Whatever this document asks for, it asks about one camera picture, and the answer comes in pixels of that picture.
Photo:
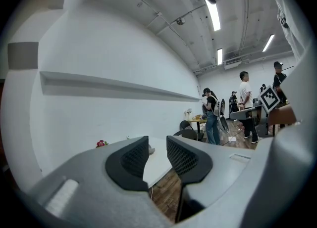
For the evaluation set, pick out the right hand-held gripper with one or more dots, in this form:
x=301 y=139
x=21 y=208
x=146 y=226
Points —
x=268 y=98

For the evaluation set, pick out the white table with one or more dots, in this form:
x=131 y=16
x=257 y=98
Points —
x=161 y=162

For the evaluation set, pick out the white paper sheet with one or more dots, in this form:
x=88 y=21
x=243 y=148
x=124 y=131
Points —
x=232 y=139

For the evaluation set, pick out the yellow table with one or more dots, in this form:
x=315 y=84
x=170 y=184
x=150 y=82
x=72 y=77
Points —
x=198 y=122

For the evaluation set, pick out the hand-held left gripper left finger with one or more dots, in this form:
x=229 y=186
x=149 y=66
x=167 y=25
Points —
x=94 y=187

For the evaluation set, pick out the slanted ceiling light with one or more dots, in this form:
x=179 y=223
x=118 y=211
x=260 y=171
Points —
x=268 y=43

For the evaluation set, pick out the black folding chair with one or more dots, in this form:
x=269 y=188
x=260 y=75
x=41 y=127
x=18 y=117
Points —
x=189 y=125

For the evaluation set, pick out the red flower pot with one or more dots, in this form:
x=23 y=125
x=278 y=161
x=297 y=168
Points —
x=101 y=143

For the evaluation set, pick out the person's right forearm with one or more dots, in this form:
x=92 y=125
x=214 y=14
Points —
x=282 y=115

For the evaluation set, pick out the long ceiling light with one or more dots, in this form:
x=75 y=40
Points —
x=213 y=14

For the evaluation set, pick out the round ceiling sensor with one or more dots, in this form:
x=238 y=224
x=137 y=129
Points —
x=180 y=21

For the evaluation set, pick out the person's white shirt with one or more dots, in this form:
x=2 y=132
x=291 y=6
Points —
x=284 y=172

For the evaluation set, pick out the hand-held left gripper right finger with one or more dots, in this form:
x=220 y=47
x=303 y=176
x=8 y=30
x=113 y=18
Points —
x=213 y=172

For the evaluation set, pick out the short ceiling light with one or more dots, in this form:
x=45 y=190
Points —
x=220 y=56

